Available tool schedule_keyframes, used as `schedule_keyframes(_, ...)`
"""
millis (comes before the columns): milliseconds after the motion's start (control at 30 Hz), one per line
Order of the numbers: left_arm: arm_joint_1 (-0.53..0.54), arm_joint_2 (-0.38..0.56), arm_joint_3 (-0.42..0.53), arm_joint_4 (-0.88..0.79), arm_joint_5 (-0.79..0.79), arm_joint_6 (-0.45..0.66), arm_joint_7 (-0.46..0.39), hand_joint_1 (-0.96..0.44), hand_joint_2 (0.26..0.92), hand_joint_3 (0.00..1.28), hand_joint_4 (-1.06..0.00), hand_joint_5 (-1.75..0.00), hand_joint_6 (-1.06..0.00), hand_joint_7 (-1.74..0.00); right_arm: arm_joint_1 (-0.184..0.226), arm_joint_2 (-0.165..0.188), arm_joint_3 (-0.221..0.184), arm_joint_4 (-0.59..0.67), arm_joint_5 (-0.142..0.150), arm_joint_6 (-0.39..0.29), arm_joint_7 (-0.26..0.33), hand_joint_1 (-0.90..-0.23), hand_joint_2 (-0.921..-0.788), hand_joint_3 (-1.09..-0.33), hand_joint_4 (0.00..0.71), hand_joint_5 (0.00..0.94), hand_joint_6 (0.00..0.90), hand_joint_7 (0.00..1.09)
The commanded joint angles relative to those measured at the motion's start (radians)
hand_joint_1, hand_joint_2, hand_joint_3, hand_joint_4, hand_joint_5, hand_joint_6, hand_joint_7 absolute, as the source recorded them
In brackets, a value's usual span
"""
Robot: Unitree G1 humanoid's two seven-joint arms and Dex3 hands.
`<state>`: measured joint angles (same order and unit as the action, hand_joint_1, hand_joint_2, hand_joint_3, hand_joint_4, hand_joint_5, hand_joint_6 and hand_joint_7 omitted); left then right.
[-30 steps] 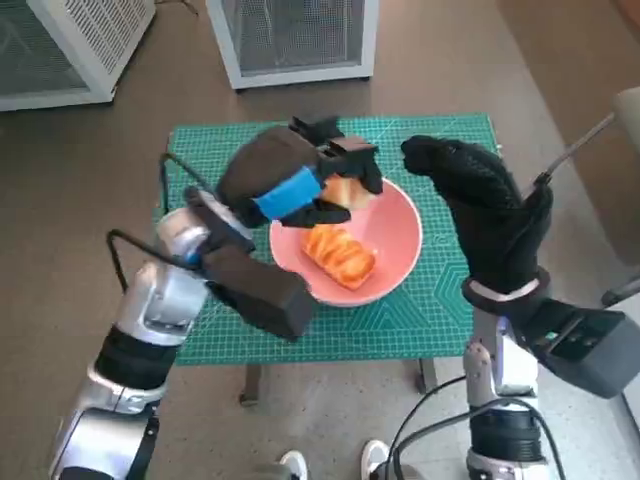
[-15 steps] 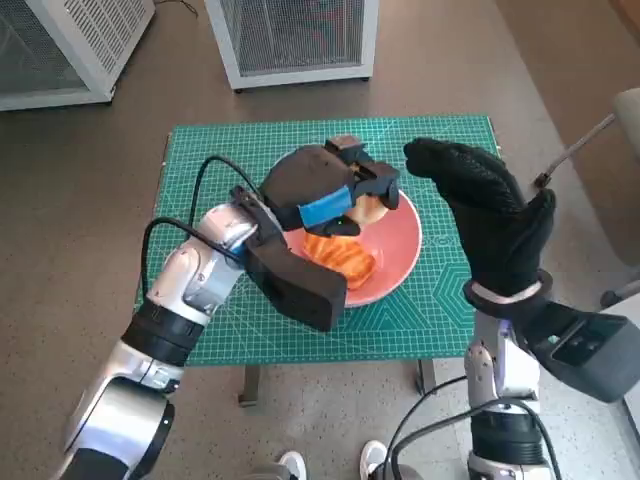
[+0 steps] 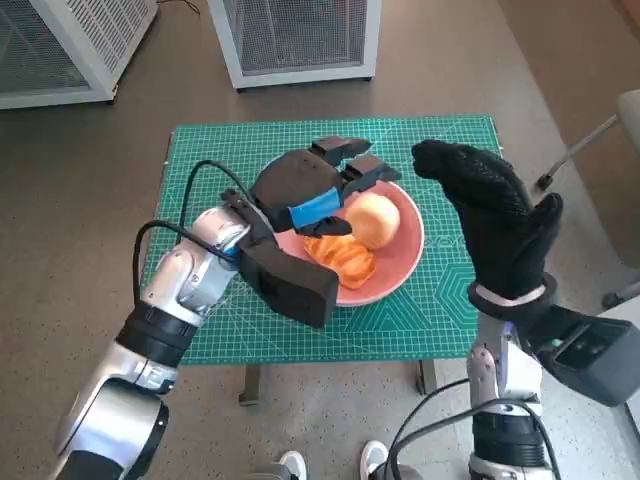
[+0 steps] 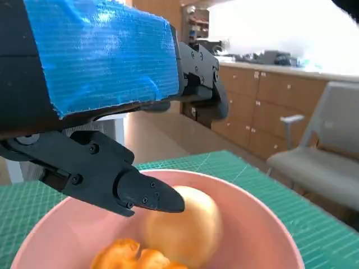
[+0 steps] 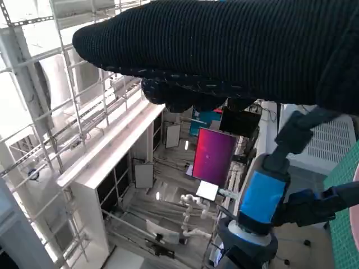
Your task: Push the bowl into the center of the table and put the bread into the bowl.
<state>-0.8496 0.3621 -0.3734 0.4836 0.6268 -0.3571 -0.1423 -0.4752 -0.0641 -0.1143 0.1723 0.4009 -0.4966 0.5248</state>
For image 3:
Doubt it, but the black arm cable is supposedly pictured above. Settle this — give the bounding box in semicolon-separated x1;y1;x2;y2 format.
385;377;474;480
132;221;231;306
392;398;504;480
523;403;561;480
180;159;251;231

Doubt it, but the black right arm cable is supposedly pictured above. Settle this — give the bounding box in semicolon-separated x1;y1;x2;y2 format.
392;398;504;480
523;403;561;480
385;377;474;480

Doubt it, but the white right robot foot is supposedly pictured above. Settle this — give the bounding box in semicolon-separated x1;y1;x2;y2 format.
360;440;389;476

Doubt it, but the green cutting mat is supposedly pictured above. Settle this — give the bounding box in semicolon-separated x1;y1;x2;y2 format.
167;115;503;365

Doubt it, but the white cabinet with mesh panels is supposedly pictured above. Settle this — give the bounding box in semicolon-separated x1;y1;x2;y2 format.
206;0;382;90

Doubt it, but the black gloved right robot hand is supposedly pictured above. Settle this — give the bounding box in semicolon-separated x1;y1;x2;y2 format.
410;139;564;301

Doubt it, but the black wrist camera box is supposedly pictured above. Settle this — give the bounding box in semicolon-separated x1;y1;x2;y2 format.
522;304;640;408
238;234;339;330

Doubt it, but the grey chair with metal legs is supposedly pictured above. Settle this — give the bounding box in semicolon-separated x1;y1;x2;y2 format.
535;89;640;309

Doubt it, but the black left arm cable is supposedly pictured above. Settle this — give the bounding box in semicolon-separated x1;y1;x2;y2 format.
132;221;231;306
180;159;251;231

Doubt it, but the grey metal table leg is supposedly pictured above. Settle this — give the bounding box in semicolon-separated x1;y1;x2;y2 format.
417;358;441;397
238;363;262;407

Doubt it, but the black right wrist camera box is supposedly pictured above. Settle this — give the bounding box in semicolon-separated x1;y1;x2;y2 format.
522;304;640;408

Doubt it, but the pink bowl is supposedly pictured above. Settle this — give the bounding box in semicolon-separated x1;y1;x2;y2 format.
262;155;425;307

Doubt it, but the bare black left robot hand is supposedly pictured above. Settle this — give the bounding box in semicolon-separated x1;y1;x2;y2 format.
249;135;403;238

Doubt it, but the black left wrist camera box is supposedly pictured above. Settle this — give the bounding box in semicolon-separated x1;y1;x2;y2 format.
238;234;339;330

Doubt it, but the white cabinet with perforated side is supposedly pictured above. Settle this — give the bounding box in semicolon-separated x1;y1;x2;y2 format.
0;0;159;110

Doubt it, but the round toy bread bun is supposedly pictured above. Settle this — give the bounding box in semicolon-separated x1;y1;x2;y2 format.
345;193;401;249

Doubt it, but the long braided toy bread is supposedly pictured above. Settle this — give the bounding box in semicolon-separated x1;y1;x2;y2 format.
303;234;376;290

